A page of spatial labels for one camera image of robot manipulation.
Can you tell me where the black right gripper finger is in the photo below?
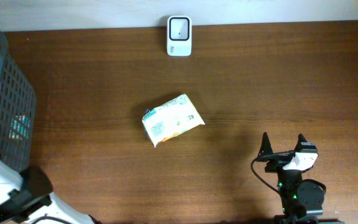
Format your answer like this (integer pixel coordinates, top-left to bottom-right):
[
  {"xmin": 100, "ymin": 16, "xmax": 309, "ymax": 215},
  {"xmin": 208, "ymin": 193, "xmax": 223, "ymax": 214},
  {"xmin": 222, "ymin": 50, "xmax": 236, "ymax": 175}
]
[
  {"xmin": 258, "ymin": 132, "xmax": 273, "ymax": 157},
  {"xmin": 294, "ymin": 133, "xmax": 307, "ymax": 152}
]

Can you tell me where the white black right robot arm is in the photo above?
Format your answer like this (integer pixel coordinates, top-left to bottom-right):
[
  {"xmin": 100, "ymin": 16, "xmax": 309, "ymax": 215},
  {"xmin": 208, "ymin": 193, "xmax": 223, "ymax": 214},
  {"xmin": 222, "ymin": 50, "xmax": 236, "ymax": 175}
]
[{"xmin": 250, "ymin": 133, "xmax": 342, "ymax": 224}]

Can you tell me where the white barcode scanner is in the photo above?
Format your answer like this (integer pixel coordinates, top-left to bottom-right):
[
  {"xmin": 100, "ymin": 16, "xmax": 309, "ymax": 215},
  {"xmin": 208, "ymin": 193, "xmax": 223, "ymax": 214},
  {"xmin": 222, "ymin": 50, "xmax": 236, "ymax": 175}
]
[{"xmin": 167, "ymin": 16, "xmax": 192, "ymax": 57}]

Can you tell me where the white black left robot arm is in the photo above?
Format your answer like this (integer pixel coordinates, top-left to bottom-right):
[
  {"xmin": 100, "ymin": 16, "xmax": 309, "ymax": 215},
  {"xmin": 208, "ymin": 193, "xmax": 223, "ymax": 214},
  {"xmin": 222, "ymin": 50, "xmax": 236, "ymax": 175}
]
[{"xmin": 0, "ymin": 160, "xmax": 100, "ymax": 224}]

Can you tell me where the dark grey plastic basket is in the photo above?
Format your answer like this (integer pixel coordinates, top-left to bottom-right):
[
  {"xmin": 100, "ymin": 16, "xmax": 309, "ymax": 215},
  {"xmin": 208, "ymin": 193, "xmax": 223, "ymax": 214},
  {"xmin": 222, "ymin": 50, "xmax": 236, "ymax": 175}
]
[{"xmin": 0, "ymin": 31, "xmax": 37, "ymax": 172}]

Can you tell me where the teal white tissue pack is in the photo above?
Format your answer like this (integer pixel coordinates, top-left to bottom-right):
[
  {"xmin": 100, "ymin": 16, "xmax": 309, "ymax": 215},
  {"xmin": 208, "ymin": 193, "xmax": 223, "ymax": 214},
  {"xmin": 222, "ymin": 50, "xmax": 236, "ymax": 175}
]
[{"xmin": 9, "ymin": 115, "xmax": 30, "ymax": 140}]

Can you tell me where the yellow white snack bag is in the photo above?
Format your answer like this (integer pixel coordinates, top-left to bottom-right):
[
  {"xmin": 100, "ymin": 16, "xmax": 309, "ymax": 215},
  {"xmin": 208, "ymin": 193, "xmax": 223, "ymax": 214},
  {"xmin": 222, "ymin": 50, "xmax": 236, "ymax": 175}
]
[{"xmin": 142, "ymin": 94, "xmax": 205, "ymax": 147}]

